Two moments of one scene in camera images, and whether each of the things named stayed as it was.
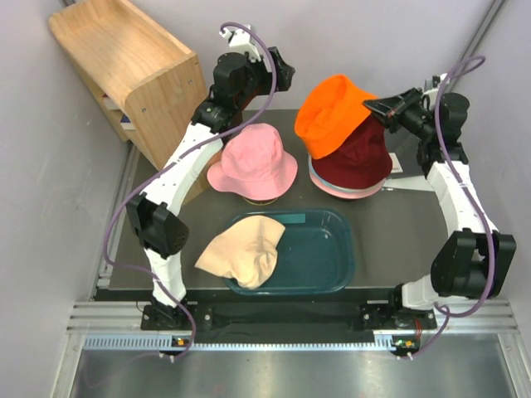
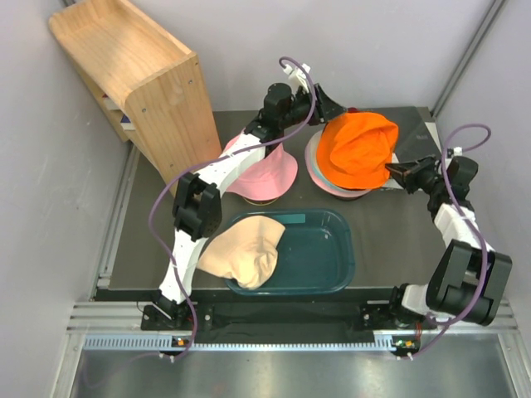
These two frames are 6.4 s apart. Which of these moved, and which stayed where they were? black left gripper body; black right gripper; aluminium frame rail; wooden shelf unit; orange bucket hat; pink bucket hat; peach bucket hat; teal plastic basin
Moved: black left gripper body; black right gripper; orange bucket hat
Stayed: peach bucket hat; teal plastic basin; pink bucket hat; wooden shelf unit; aluminium frame rail
